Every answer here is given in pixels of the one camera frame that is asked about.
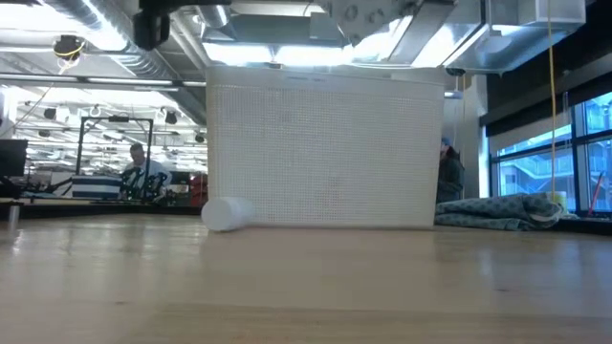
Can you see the pale yellow cup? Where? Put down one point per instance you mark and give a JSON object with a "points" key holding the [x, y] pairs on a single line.
{"points": [[560, 198]]}

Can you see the teal patterned folded cloth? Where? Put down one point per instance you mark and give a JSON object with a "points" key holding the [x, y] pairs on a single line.
{"points": [[502, 212]]}

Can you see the plain white pill bottle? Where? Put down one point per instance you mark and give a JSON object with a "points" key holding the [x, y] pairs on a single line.
{"points": [[225, 215]]}

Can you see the red stick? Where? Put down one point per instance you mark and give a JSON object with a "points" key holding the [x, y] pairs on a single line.
{"points": [[595, 193]]}

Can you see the silver metal post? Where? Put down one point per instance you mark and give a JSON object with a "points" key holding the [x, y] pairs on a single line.
{"points": [[13, 215]]}

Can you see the black background robot arm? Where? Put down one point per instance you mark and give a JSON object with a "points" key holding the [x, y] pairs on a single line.
{"points": [[155, 184]]}

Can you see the red cabinet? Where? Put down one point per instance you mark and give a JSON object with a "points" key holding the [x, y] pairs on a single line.
{"points": [[198, 188]]}

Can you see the grey cross-printed pouch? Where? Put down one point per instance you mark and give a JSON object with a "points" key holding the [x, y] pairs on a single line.
{"points": [[373, 19]]}

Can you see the dark computer screen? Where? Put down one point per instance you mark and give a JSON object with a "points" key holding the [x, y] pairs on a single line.
{"points": [[12, 157]]}

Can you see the black dome camera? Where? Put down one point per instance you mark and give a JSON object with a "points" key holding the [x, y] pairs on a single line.
{"points": [[455, 71]]}

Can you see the silver ceiling duct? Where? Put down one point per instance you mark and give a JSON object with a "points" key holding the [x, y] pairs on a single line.
{"points": [[502, 48]]}

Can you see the black frame stand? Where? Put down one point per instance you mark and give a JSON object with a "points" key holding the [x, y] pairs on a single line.
{"points": [[115, 119]]}

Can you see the person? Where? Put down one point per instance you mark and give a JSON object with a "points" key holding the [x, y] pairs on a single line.
{"points": [[143, 165], [450, 174]]}

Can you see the blue white striped box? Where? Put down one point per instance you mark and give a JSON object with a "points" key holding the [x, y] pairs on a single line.
{"points": [[95, 187]]}

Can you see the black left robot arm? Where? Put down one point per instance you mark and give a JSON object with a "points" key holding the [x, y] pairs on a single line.
{"points": [[150, 26]]}

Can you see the grey ceiling box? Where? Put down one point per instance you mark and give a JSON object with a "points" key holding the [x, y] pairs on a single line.
{"points": [[322, 28]]}

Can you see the dark framed window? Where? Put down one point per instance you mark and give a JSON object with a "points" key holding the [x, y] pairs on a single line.
{"points": [[576, 167]]}

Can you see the silver round air duct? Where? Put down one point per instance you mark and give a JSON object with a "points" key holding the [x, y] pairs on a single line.
{"points": [[119, 43]]}

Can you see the white plastic basket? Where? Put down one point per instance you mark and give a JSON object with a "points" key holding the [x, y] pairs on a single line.
{"points": [[325, 153]]}

